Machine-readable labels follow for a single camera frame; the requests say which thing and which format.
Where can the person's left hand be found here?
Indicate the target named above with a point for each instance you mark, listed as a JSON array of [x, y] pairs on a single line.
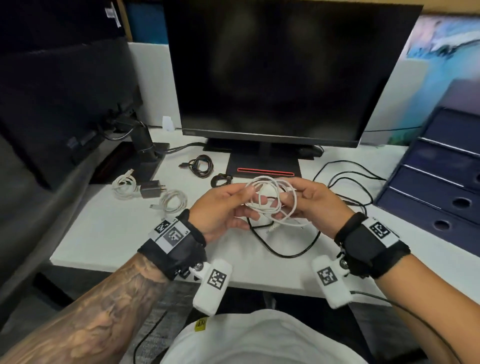
[[213, 213]]

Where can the person's right hand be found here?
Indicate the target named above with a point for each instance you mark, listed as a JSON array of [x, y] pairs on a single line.
[[318, 206]]

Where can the black charger plug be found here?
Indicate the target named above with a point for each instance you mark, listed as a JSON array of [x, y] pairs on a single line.
[[149, 190]]

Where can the navy blue drawer unit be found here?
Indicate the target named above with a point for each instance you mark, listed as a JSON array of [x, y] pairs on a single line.
[[442, 180]]

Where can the person's left forearm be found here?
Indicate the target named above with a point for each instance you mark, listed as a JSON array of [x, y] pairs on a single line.
[[93, 322]]

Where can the person's right forearm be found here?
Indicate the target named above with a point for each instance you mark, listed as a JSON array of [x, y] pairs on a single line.
[[435, 300]]

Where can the person's black trousers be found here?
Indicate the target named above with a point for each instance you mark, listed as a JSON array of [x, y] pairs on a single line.
[[318, 315]]

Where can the person's white shirt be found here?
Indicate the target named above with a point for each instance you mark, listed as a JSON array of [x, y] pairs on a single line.
[[262, 341]]

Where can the small black oval device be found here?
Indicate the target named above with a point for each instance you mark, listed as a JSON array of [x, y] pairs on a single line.
[[311, 151]]

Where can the small yellow tag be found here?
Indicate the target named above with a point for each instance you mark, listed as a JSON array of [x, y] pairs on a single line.
[[201, 324]]

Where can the white partition panel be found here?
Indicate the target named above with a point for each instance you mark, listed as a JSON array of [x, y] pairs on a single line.
[[390, 105], [153, 82]]

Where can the black computer monitor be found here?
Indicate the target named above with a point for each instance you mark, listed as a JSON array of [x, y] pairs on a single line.
[[285, 63]]

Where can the grey fabric couch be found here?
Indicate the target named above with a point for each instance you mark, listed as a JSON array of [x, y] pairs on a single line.
[[30, 225]]

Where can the black panel with white sticker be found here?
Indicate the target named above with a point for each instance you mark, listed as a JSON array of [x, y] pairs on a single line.
[[56, 22]]

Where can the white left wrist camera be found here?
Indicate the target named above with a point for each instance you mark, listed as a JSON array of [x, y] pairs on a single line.
[[212, 287]]

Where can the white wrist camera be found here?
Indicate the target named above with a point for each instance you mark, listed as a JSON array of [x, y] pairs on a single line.
[[212, 287], [332, 281]]

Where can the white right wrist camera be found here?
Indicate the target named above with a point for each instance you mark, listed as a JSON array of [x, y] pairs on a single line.
[[332, 281]]

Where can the black monitor arm base plate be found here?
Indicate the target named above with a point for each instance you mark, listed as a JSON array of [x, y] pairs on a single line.
[[123, 165]]

